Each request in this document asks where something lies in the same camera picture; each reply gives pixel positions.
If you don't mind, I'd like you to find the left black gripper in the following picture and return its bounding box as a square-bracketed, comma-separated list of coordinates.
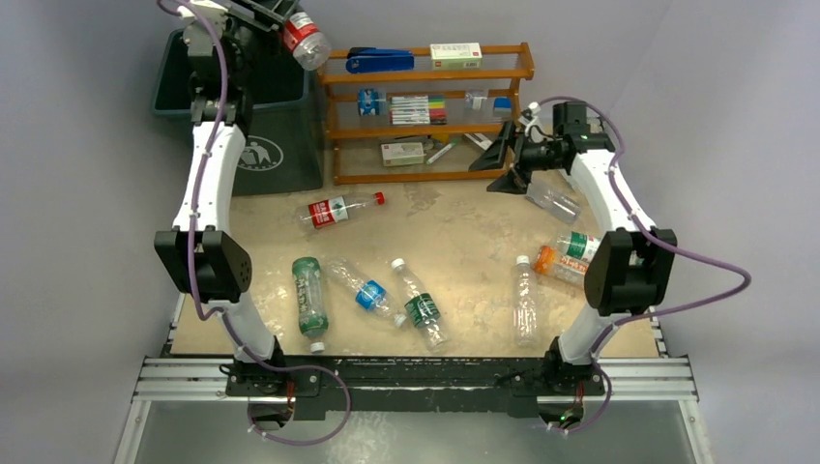
[221, 0, 301, 89]

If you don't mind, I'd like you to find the red landscape label bottle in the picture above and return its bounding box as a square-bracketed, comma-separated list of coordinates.
[281, 11, 333, 72]

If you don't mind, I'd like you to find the dark green label bottle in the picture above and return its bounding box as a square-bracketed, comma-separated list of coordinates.
[391, 258, 450, 354]

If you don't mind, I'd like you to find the blue label clear bottle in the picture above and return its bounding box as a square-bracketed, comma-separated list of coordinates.
[324, 257, 407, 328]

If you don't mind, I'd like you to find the green tinted bottle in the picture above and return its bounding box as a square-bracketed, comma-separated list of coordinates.
[291, 256, 330, 355]

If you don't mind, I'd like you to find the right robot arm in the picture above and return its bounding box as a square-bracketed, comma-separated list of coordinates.
[469, 97, 677, 393]

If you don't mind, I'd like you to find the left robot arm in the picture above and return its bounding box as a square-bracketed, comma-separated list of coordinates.
[154, 1, 297, 395]

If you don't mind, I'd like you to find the dark green trash bin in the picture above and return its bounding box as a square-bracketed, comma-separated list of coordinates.
[152, 29, 324, 196]

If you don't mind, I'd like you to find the white black small box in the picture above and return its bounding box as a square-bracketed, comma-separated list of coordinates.
[463, 133, 493, 153]

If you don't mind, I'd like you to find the clear bottle white cap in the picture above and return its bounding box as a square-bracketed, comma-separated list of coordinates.
[525, 179, 581, 225]

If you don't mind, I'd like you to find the green white marker pen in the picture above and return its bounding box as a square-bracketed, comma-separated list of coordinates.
[425, 141, 458, 165]

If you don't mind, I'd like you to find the blue white eraser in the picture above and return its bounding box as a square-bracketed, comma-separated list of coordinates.
[492, 97, 513, 119]

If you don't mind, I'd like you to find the clear plastic box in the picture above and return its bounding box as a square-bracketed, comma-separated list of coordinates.
[463, 89, 488, 123]

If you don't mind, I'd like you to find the pack of coloured markers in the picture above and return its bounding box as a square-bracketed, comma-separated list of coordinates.
[389, 95, 448, 126]

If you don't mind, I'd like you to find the blue stapler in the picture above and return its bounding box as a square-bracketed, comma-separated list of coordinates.
[345, 47, 415, 74]

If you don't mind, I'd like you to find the orange drink bottle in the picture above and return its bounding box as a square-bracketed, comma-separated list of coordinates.
[532, 246, 588, 288]

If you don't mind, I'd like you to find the green white label bottle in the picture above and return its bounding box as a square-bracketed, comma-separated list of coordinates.
[554, 231, 601, 263]

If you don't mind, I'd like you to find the white green box top shelf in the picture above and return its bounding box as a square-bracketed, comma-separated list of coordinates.
[429, 43, 483, 71]

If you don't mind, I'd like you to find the blue white tape dispenser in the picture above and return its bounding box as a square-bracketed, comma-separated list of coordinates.
[357, 88, 385, 116]

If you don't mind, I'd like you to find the orange wooden shelf rack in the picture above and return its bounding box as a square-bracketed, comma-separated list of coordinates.
[318, 43, 536, 186]

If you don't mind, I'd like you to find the clear unlabelled bottle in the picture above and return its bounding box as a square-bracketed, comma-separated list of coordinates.
[512, 255, 540, 347]

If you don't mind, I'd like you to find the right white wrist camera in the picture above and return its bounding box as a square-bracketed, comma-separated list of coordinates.
[519, 101, 546, 143]

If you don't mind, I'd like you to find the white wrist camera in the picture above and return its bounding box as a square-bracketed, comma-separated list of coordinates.
[173, 0, 228, 24]
[519, 101, 546, 143]

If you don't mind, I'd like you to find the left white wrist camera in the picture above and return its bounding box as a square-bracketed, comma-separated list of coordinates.
[173, 0, 228, 24]

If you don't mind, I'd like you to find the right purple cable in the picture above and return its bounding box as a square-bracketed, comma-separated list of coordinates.
[525, 96, 752, 437]

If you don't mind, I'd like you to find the purple cable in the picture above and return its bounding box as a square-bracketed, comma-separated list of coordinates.
[525, 96, 752, 437]
[156, 0, 354, 449]

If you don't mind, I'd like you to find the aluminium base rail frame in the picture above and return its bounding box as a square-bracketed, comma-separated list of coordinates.
[112, 343, 716, 464]

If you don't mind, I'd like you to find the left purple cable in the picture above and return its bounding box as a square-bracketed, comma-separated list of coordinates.
[156, 0, 354, 449]

